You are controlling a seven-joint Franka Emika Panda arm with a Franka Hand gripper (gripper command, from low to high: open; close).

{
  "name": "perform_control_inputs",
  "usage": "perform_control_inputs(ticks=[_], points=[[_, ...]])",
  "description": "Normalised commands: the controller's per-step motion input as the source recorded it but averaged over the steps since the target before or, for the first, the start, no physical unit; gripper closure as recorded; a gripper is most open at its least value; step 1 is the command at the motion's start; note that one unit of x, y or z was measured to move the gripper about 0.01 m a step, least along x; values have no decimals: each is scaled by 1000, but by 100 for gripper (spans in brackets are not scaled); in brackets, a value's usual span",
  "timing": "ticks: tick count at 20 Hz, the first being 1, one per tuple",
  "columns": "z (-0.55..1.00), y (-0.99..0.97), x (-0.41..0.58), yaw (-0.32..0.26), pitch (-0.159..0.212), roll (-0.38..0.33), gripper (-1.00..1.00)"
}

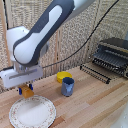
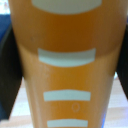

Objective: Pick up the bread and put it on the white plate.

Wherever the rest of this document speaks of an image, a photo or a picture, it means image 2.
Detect gripper right finger with blue tip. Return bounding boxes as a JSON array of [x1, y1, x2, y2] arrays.
[[114, 29, 128, 101]]

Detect gripper left finger with blue tip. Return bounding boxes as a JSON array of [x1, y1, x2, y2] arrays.
[[0, 24, 25, 122]]

